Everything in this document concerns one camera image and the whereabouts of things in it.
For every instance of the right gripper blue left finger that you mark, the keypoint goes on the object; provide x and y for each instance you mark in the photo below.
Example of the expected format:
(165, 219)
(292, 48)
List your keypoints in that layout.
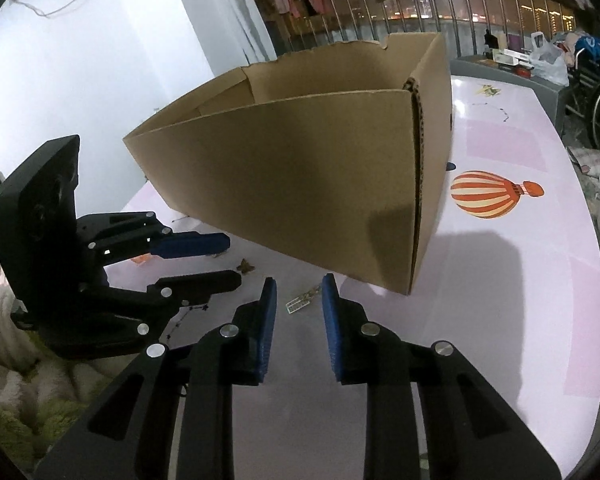
(250, 349)

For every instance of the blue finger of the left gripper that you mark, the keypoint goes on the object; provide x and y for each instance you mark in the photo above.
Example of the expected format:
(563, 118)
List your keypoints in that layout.
(189, 244)
(195, 288)

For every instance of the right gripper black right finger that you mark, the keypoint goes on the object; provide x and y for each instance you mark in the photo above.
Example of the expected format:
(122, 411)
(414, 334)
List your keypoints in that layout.
(349, 334)

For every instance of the silver rectangular charm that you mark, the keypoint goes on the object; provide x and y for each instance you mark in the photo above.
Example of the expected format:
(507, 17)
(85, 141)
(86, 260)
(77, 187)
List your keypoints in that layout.
(303, 300)

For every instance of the bronze butterfly charm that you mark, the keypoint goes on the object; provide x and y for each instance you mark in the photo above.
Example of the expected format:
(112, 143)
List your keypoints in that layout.
(244, 267)

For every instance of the white fluffy blanket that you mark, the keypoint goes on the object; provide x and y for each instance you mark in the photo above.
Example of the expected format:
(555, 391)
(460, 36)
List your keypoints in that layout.
(42, 395)

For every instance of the brown cardboard box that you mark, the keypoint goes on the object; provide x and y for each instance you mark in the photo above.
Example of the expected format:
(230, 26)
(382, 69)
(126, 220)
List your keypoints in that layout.
(335, 155)

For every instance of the white plastic bag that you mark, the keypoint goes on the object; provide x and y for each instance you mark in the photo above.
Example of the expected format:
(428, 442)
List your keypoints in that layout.
(548, 61)

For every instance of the wheelchair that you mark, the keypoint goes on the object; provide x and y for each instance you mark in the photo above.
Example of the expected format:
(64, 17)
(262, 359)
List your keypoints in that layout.
(584, 78)

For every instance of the metal balcony railing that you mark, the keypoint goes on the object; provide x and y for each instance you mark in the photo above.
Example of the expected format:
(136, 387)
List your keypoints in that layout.
(463, 23)

